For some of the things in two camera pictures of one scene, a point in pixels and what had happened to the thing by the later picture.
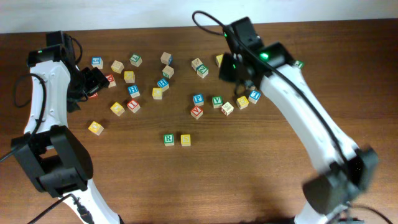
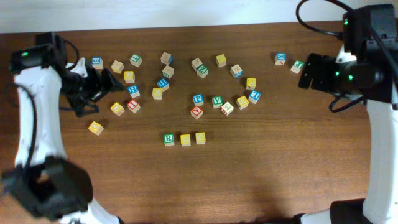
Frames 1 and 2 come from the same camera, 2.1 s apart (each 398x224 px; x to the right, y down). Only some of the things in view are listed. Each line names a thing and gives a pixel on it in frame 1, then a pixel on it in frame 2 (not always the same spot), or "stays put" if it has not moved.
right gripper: x=223 y=73 -> x=319 y=64
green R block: x=168 y=139 stays put
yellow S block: x=185 y=140 stays put
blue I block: x=254 y=96 stays put
